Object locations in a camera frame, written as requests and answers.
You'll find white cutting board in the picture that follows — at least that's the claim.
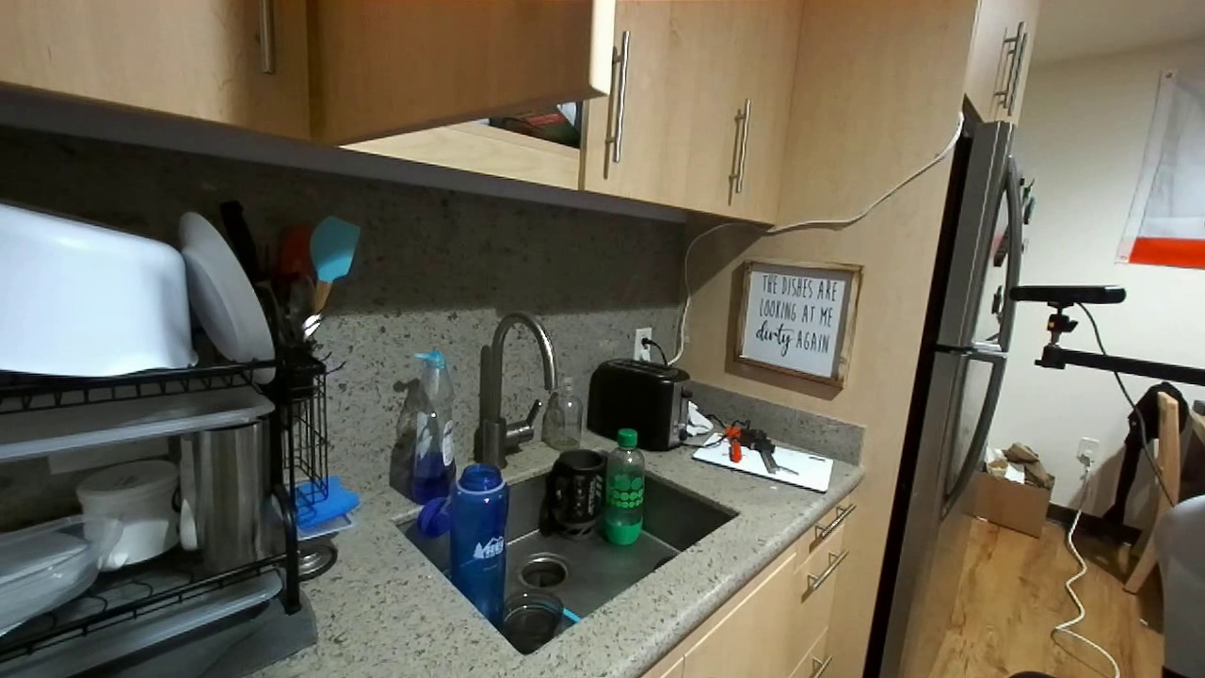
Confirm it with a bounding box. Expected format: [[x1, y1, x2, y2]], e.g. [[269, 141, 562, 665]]
[[694, 435, 835, 492]]

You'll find white floor cable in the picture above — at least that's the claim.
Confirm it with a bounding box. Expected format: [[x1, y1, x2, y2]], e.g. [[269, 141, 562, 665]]
[[1051, 503, 1126, 678]]

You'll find cupboard door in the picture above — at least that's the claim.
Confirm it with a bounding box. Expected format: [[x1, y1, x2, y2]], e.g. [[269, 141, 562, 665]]
[[0, 0, 309, 136], [309, 0, 618, 141], [580, 0, 802, 223]]

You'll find blue water bottle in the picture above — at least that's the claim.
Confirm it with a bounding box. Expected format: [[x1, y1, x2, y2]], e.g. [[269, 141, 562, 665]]
[[447, 464, 507, 616]]

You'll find black toaster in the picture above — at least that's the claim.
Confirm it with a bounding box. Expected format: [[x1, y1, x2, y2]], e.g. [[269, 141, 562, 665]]
[[586, 356, 689, 450]]

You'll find stainless steel refrigerator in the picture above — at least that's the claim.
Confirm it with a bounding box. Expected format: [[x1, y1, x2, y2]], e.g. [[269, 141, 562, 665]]
[[866, 108, 1029, 678]]

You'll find framed kitchen sign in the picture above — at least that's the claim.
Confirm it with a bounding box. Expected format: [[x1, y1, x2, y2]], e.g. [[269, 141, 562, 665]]
[[727, 258, 861, 395]]

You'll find cardboard box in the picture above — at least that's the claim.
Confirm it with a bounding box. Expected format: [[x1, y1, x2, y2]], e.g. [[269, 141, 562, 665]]
[[974, 443, 1056, 533]]

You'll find white dinner plate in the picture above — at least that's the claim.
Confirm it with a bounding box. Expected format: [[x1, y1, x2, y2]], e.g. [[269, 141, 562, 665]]
[[176, 210, 274, 361]]

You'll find white bowl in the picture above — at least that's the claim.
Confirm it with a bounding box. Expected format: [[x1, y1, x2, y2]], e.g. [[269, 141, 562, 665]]
[[74, 458, 176, 573]]

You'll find brushed metal faucet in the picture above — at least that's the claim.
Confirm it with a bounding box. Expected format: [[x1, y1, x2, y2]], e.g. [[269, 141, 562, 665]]
[[473, 311, 557, 465]]

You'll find green soda bottle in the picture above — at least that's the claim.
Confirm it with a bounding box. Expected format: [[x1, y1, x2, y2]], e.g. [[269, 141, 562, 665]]
[[601, 429, 645, 546]]

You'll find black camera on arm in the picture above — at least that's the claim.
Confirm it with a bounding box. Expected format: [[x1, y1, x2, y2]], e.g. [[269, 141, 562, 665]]
[[1009, 286, 1126, 310]]

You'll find wooden chair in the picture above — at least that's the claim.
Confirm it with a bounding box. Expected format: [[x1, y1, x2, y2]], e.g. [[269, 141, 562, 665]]
[[1126, 393, 1190, 596]]

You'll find black mug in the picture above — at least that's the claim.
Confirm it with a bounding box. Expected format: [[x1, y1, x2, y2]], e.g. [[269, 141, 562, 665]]
[[541, 449, 605, 533]]

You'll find stainless steel pot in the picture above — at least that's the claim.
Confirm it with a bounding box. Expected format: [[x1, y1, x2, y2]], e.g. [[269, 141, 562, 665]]
[[182, 423, 270, 573]]

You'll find black dish drying rack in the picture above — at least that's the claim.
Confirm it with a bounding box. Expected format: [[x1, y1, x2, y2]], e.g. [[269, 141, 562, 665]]
[[0, 280, 331, 671]]

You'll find red handled tool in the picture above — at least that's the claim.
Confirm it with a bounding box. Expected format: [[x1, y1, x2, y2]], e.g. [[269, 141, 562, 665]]
[[724, 426, 744, 464]]

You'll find white plastic tub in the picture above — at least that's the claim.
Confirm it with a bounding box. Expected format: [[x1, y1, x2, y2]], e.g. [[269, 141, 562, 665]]
[[0, 202, 193, 377]]

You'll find white power cable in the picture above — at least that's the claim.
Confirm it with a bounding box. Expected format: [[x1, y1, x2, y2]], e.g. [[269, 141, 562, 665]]
[[658, 116, 967, 370]]

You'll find stainless steel sink basin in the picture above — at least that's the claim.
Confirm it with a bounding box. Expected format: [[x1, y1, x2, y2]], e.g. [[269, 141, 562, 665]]
[[394, 458, 742, 660]]

